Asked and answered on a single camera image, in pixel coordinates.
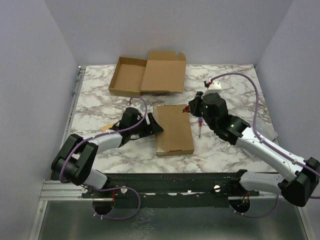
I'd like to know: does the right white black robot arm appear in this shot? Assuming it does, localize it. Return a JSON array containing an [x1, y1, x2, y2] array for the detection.
[[184, 91, 320, 207]]

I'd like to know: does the blue red screwdriver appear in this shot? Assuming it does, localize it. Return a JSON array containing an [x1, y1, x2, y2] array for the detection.
[[198, 117, 204, 139]]

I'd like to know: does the brown cardboard express box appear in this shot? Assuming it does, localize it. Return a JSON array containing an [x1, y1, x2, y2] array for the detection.
[[108, 50, 187, 97]]

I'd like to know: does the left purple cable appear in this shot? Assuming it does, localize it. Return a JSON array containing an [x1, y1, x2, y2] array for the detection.
[[59, 96, 148, 221]]

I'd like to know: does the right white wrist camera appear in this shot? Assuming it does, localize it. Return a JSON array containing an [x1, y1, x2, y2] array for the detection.
[[204, 80, 222, 92]]

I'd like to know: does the red black utility knife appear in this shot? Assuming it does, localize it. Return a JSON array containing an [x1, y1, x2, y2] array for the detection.
[[182, 105, 191, 113]]

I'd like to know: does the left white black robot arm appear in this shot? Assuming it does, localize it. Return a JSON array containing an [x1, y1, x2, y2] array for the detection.
[[51, 107, 164, 198]]

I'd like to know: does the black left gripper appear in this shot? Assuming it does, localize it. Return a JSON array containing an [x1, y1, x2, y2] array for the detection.
[[129, 112, 163, 138]]

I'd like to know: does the clear plastic screw box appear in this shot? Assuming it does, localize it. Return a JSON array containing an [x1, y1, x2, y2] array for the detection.
[[256, 117, 278, 142]]

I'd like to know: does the aluminium extrusion frame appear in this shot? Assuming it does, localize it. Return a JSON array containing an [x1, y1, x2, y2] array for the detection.
[[29, 64, 317, 240]]

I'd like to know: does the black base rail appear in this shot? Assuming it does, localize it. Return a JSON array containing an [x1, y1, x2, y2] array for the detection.
[[49, 169, 261, 209]]

